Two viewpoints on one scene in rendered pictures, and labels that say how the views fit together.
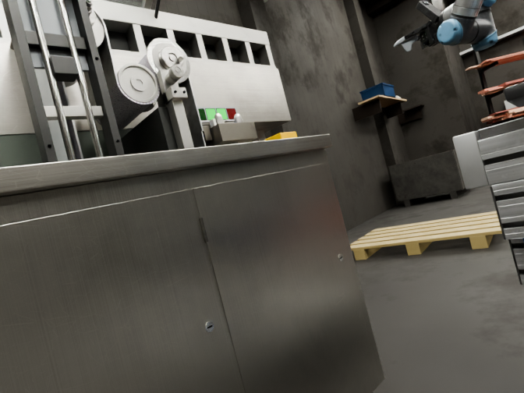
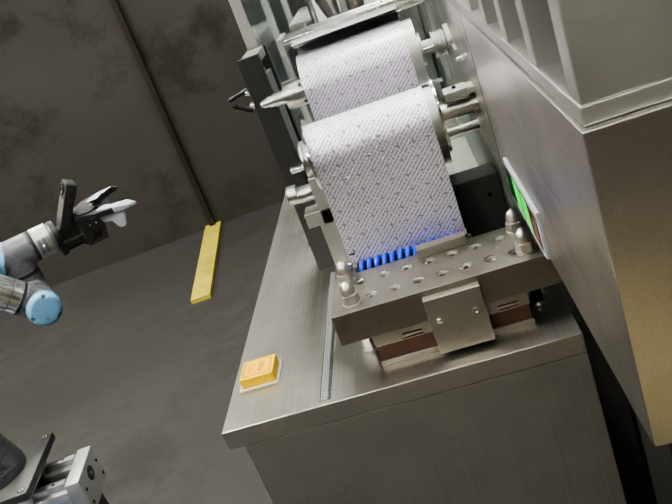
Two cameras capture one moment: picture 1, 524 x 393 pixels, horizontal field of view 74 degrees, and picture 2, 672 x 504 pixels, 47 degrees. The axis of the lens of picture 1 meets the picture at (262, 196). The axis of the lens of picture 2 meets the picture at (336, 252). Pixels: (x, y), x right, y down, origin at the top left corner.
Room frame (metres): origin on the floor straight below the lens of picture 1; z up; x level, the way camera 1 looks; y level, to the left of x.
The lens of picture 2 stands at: (2.25, -0.75, 1.63)
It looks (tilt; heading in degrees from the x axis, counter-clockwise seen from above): 22 degrees down; 142
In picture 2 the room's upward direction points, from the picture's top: 21 degrees counter-clockwise
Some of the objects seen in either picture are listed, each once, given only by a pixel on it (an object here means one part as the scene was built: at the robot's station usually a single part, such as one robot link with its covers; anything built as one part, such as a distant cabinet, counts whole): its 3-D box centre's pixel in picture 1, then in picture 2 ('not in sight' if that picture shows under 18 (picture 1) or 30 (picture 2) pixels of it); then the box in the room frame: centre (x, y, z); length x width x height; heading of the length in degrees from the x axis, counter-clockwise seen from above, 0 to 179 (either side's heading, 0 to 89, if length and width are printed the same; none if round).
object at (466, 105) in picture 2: not in sight; (459, 107); (1.32, 0.37, 1.25); 0.07 x 0.04 x 0.04; 42
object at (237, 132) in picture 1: (207, 146); (440, 280); (1.34, 0.15, 1.00); 0.40 x 0.16 x 0.06; 42
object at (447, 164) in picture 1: (432, 177); not in sight; (6.13, -2.97, 0.38); 1.12 x 0.91 x 0.76; 50
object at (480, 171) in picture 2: (154, 153); (429, 234); (1.19, 0.32, 1.00); 0.33 x 0.07 x 0.20; 42
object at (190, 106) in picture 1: (178, 115); (395, 211); (1.23, 0.21, 1.11); 0.23 x 0.01 x 0.18; 42
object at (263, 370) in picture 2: (281, 139); (259, 371); (1.04, -0.10, 0.91); 0.07 x 0.07 x 0.02; 42
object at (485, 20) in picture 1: (479, 31); not in sight; (1.17, -0.84, 1.12); 0.11 x 0.08 x 0.11; 114
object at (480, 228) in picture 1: (425, 235); not in sight; (3.20, -1.35, 0.06); 1.29 x 0.89 x 0.12; 49
